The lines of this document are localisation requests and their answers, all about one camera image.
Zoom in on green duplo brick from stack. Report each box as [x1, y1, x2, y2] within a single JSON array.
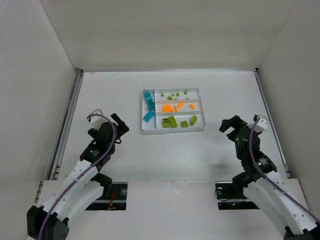
[[190, 115, 198, 126]]

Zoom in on teal duplo brick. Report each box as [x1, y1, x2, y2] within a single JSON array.
[[142, 110, 155, 123]]

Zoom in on small green duplo brick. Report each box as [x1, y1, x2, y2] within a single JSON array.
[[180, 120, 189, 128]]

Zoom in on teal and green duplo stack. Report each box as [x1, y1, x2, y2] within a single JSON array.
[[143, 92, 155, 111]]

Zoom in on orange lego pieces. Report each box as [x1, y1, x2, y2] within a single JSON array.
[[155, 101, 200, 114]]

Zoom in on small green lego pieces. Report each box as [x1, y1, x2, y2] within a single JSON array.
[[160, 90, 190, 101]]

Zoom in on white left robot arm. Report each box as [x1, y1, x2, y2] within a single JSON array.
[[26, 110, 130, 240]]

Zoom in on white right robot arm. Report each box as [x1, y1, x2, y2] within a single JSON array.
[[214, 115, 320, 240]]

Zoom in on white divided tray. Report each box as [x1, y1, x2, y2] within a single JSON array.
[[141, 87, 206, 134]]

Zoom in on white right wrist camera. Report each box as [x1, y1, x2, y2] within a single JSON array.
[[253, 115, 269, 133]]

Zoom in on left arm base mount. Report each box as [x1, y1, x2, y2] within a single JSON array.
[[85, 182, 128, 211]]

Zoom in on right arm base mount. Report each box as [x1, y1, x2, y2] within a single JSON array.
[[214, 181, 259, 211]]

